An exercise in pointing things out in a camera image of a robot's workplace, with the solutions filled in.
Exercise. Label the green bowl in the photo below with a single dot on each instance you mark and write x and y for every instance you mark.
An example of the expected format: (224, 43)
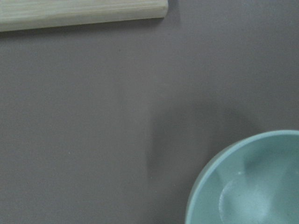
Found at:
(253, 181)

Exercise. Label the wooden cutting board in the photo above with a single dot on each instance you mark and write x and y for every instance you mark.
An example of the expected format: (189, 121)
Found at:
(31, 14)

